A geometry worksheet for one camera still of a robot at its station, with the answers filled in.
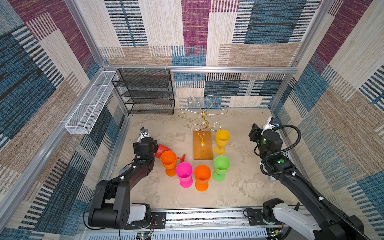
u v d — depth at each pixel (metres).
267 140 0.57
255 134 0.68
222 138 0.88
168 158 0.85
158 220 0.73
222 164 0.84
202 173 0.78
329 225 0.39
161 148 0.86
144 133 0.78
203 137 0.94
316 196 0.44
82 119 0.70
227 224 0.73
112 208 0.42
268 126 0.66
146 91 1.10
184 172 0.81
